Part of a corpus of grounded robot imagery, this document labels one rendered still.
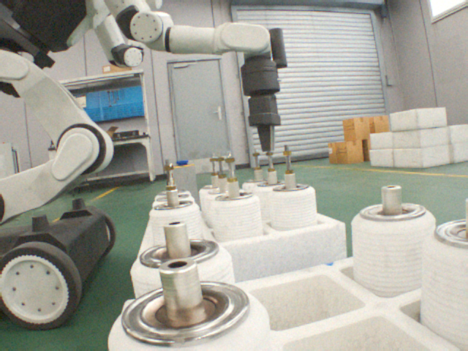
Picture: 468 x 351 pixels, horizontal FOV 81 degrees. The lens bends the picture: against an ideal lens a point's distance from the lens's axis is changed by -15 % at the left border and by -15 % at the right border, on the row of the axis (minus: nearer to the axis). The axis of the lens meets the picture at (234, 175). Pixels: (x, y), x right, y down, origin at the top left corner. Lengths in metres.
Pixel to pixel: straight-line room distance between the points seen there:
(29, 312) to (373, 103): 6.86
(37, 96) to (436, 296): 0.96
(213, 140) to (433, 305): 5.58
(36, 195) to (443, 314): 0.94
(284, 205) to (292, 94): 5.63
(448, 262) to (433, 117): 3.03
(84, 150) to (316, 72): 5.92
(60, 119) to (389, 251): 0.86
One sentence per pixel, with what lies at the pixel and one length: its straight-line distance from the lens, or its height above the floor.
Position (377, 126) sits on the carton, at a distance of 4.63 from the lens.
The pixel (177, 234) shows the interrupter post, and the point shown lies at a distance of 0.29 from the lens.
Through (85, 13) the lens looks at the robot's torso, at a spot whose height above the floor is 0.79.
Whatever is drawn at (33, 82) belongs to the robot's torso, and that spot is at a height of 0.60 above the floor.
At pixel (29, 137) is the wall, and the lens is 6.29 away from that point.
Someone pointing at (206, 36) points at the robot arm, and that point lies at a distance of 0.79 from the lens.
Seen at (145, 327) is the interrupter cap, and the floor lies 0.25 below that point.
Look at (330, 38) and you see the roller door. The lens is 6.94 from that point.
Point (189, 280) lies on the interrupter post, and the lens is 0.18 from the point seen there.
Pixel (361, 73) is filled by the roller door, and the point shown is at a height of 1.66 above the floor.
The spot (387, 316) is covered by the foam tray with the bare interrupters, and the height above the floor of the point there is 0.18.
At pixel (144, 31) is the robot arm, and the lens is 0.79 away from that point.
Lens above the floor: 0.34
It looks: 4 degrees down
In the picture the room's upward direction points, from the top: 7 degrees counter-clockwise
